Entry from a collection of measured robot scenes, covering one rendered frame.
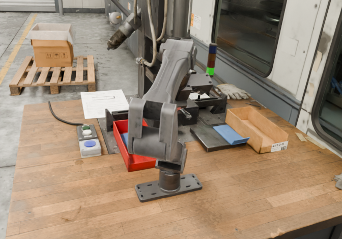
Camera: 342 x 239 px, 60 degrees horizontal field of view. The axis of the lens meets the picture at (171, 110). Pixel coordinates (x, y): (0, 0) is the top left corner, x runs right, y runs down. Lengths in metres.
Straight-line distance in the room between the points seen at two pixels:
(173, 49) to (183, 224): 0.45
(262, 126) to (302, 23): 0.52
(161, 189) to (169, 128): 0.37
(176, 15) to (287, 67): 0.70
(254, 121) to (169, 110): 0.83
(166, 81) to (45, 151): 0.64
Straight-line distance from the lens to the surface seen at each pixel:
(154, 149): 0.59
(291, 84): 1.57
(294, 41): 1.55
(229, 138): 1.17
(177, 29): 1.12
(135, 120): 0.58
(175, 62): 0.67
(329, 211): 1.01
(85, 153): 1.06
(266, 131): 1.29
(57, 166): 1.05
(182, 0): 1.11
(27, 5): 10.36
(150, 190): 0.91
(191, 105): 1.26
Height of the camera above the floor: 1.51
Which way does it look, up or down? 26 degrees down
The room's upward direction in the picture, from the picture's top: 4 degrees clockwise
